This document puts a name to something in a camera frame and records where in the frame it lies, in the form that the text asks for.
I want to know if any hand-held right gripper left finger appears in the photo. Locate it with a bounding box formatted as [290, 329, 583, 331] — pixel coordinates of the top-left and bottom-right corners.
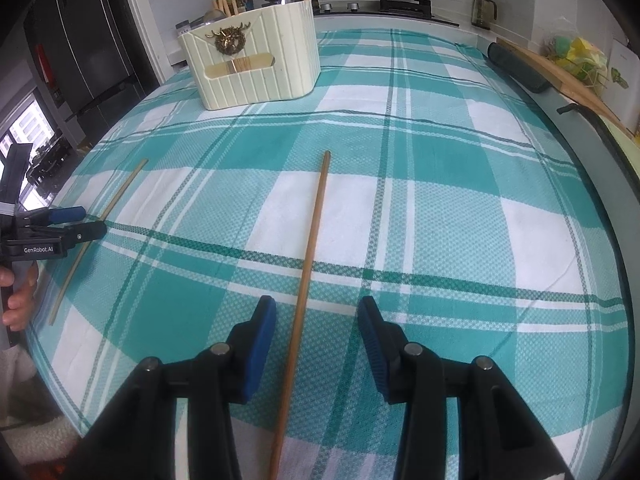
[75, 296, 277, 480]

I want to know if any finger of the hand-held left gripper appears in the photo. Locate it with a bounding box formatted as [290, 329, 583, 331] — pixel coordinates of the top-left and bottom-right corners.
[17, 206, 87, 227]
[30, 221, 108, 250]

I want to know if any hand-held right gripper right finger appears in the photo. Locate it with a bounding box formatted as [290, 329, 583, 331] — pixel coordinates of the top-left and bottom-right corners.
[357, 296, 576, 480]

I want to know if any cream utensil holder deer emblem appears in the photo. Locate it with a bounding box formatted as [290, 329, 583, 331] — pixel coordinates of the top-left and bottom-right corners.
[179, 0, 322, 111]

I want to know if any person's left hand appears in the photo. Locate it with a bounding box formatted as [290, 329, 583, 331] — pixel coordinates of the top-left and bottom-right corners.
[0, 264, 40, 332]

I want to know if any window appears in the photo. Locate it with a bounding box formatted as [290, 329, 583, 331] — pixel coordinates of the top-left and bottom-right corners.
[0, 102, 53, 171]

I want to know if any teal plaid tablecloth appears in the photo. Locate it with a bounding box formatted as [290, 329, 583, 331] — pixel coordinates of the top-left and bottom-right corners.
[25, 27, 628, 480]

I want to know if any black refrigerator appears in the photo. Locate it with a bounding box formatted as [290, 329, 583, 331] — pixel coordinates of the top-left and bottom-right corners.
[22, 0, 161, 133]

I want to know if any wooden cutting board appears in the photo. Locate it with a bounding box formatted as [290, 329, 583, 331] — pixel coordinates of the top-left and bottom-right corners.
[495, 37, 633, 138]

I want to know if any black gas stove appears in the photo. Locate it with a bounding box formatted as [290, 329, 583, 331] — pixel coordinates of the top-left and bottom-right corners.
[314, 0, 461, 28]

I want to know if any glass french press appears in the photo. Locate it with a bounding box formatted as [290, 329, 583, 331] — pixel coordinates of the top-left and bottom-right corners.
[472, 0, 497, 31]

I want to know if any plastic bag with sponges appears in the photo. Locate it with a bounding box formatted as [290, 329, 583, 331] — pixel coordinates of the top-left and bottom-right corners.
[542, 30, 611, 93]

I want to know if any white printed box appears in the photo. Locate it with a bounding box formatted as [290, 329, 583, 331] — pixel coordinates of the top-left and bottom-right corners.
[602, 40, 640, 131]

